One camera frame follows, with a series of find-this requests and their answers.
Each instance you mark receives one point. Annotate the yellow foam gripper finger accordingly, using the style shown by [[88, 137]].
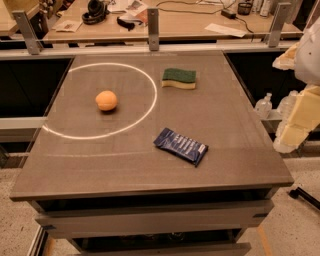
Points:
[[304, 118], [286, 61]]

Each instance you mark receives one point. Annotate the green yellow sponge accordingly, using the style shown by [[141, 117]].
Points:
[[179, 78]]

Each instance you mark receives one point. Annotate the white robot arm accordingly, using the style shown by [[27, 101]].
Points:
[[307, 59]]

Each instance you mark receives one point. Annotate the clear plastic bottle right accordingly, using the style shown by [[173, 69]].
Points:
[[286, 104]]

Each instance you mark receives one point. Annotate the clear plastic bottle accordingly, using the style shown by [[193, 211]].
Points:
[[264, 106], [286, 104]]

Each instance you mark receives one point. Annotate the clear plastic bottle left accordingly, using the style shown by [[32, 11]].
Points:
[[264, 106]]

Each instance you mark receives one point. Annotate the black mesh cup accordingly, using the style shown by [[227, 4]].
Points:
[[244, 8]]

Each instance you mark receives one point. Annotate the white paper sheet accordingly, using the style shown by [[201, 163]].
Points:
[[225, 30]]

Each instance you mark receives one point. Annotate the black power adapter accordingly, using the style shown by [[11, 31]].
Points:
[[228, 14]]

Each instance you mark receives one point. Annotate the blue snack bar wrapper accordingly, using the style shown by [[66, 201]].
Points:
[[181, 146]]

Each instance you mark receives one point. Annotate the magazine papers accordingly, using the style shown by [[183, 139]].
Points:
[[129, 10]]

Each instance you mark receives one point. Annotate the black sunglasses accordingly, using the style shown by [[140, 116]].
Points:
[[128, 24]]

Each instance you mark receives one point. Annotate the orange fruit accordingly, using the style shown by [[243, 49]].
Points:
[[106, 100]]

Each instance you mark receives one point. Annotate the black headphones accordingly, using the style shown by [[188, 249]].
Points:
[[97, 12]]

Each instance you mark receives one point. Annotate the paper leaflet left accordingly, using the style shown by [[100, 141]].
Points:
[[68, 26]]

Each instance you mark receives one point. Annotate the grey table drawer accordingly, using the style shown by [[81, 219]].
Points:
[[155, 219]]

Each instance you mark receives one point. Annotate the metal bracket right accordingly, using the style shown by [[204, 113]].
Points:
[[272, 38]]

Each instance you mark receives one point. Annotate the metal bracket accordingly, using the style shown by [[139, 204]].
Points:
[[272, 38], [153, 29], [34, 47]]

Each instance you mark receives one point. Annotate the metal bracket middle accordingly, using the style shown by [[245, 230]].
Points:
[[153, 29]]

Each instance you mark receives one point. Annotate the metal bracket left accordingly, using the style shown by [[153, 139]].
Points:
[[34, 47]]

